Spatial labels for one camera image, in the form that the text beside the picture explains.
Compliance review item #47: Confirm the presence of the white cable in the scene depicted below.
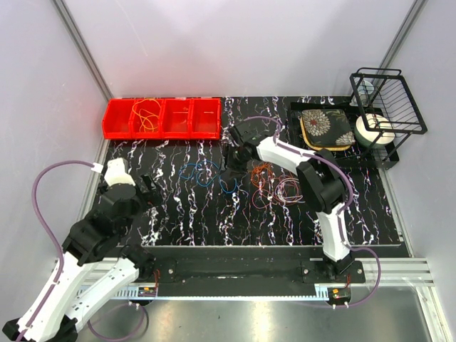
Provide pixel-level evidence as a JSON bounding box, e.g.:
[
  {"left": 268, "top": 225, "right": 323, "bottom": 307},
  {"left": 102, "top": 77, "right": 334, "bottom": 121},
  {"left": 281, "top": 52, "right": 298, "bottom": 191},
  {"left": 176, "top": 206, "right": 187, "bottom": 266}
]
[{"left": 274, "top": 185, "right": 302, "bottom": 202}]

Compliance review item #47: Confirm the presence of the black wire dish rack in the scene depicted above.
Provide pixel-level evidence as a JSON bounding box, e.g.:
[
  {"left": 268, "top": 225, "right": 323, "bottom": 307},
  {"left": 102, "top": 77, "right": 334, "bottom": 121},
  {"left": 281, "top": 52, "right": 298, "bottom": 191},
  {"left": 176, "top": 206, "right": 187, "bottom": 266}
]
[{"left": 349, "top": 67, "right": 428, "bottom": 152}]

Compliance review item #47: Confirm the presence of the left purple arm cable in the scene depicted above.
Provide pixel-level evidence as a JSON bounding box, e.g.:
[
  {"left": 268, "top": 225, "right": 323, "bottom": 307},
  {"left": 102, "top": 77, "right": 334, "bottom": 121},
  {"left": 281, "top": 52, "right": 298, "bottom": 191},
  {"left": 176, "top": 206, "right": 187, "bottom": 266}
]
[{"left": 31, "top": 160, "right": 149, "bottom": 342}]

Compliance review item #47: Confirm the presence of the orange cable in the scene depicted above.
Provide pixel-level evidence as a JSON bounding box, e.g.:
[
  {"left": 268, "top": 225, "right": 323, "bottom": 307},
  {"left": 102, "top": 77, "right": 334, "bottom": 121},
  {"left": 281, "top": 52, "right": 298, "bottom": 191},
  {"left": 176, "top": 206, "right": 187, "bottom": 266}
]
[{"left": 249, "top": 160, "right": 282, "bottom": 211}]

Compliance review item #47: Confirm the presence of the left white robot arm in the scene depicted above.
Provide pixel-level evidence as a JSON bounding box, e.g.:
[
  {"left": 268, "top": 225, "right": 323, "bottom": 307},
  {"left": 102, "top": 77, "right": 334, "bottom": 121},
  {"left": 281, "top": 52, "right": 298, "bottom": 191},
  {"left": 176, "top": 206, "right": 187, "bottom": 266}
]
[{"left": 2, "top": 157, "right": 161, "bottom": 341}]

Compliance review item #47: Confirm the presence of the white green bowl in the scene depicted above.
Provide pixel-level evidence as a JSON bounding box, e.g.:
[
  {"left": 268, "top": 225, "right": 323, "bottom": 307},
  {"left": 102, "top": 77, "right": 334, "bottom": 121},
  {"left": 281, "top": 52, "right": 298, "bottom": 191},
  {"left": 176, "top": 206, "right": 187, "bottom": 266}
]
[{"left": 355, "top": 113, "right": 395, "bottom": 148}]

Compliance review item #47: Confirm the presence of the floral square plate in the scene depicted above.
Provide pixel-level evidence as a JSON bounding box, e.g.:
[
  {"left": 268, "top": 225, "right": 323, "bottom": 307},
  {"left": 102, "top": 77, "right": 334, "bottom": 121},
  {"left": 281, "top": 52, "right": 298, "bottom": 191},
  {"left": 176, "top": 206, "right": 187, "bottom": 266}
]
[{"left": 299, "top": 109, "right": 356, "bottom": 152}]

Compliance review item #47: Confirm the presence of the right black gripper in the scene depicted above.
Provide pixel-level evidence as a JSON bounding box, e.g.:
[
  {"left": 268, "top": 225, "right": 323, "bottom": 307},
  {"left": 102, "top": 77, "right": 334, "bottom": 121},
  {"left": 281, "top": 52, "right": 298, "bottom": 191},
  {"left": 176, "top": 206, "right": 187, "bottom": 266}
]
[{"left": 217, "top": 143, "right": 248, "bottom": 180}]

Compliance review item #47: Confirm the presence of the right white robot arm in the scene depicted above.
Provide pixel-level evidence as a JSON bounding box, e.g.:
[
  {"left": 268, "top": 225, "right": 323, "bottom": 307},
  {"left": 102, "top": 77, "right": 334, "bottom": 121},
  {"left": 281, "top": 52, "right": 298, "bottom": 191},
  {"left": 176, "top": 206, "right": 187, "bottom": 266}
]
[{"left": 223, "top": 121, "right": 353, "bottom": 283}]

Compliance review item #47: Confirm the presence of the red storage bin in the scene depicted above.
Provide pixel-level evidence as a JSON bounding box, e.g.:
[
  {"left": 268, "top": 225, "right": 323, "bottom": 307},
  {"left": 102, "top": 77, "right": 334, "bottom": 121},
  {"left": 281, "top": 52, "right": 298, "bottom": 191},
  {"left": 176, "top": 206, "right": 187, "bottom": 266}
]
[
  {"left": 190, "top": 98, "right": 222, "bottom": 140},
  {"left": 161, "top": 98, "right": 192, "bottom": 140},
  {"left": 102, "top": 98, "right": 135, "bottom": 140},
  {"left": 130, "top": 98, "right": 163, "bottom": 139}
]

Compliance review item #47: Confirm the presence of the aluminium frame rail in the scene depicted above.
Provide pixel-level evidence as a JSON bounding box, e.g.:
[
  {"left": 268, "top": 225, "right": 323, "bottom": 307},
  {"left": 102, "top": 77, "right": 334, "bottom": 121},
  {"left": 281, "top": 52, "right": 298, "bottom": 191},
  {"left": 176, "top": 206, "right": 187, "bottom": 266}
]
[{"left": 48, "top": 258, "right": 435, "bottom": 286}]

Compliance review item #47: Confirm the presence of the yellow cable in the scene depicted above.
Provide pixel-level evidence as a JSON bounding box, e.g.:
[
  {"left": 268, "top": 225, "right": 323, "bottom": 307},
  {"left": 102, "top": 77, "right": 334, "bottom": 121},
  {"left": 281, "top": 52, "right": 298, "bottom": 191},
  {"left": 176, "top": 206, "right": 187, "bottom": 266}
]
[{"left": 130, "top": 98, "right": 162, "bottom": 133}]

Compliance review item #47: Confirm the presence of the glass cup in rack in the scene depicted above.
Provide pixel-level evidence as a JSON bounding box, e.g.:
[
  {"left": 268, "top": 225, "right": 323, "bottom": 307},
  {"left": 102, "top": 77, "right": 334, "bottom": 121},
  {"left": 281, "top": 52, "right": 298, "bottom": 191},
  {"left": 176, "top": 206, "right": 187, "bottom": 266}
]
[{"left": 357, "top": 81, "right": 375, "bottom": 106}]

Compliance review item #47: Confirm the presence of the brown cable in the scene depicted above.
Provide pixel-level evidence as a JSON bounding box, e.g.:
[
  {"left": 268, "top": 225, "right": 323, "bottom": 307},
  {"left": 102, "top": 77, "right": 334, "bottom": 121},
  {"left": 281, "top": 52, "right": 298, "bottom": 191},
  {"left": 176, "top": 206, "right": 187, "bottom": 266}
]
[{"left": 277, "top": 176, "right": 307, "bottom": 204}]

